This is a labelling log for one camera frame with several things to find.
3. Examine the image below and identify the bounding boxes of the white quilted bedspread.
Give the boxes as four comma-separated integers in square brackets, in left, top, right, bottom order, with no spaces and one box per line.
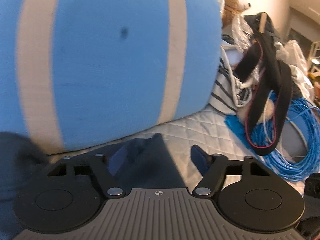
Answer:
[47,100,320,195]

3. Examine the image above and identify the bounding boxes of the blue fleece jacket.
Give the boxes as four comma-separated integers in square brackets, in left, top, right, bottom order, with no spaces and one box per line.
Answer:
[0,131,188,240]

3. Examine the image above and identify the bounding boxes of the white striped bag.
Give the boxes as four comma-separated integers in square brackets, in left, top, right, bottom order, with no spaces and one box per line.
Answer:
[209,47,253,115]

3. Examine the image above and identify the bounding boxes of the black strap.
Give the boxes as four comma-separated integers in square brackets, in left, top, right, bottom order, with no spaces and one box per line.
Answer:
[236,12,292,156]

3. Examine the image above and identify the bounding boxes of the brown teddy bear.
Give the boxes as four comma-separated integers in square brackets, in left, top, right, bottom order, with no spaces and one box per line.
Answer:
[219,0,252,28]

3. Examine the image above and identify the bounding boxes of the blue grey-striped pillow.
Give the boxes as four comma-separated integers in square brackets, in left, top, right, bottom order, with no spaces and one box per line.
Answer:
[0,0,223,155]

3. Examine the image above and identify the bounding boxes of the white plastic bags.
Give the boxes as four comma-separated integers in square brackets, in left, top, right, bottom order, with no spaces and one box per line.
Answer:
[274,40,315,100]

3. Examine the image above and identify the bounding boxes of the blue cable coil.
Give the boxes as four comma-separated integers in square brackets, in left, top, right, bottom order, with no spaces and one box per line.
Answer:
[250,97,320,183]

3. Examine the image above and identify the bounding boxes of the wooden shelf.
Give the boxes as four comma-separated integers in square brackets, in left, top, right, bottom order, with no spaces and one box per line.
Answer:
[309,40,320,80]

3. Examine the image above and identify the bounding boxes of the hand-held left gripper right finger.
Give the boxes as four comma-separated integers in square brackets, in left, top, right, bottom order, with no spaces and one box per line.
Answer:
[190,144,272,198]

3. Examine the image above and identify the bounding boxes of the clear plastic wrap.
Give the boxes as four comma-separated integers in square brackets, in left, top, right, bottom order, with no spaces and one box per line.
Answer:
[230,14,254,53]

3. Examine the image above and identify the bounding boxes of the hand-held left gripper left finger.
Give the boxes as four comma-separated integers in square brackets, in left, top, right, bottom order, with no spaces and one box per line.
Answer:
[47,145,128,198]

